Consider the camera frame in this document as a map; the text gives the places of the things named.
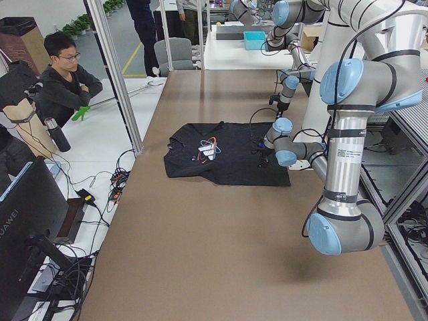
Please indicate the black printed t-shirt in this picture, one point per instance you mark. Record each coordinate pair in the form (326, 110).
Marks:
(226, 154)

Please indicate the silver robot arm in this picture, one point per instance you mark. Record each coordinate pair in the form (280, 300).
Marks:
(285, 15)
(369, 63)

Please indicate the red black power strip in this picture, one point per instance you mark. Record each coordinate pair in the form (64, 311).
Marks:
(118, 181)

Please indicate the metal reacher grabber tool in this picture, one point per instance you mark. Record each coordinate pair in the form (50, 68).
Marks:
(134, 86)

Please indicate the grey office chair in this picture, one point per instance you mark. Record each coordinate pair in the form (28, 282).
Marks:
(181, 52)

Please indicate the blue plastic bin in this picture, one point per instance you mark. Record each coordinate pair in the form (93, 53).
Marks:
(254, 40)

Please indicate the black power adapter yellow label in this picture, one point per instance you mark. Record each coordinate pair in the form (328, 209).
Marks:
(87, 197)

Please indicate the black thermos bottle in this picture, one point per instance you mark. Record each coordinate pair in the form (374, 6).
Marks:
(57, 135)

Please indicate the seated person with glasses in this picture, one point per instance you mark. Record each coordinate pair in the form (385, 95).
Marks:
(67, 86)

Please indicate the black computer monitor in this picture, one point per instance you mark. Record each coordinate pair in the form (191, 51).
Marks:
(32, 214)

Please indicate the green handled grabber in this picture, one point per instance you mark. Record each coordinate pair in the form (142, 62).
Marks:
(80, 114)

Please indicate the aluminium frame post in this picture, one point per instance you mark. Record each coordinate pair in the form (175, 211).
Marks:
(101, 31)

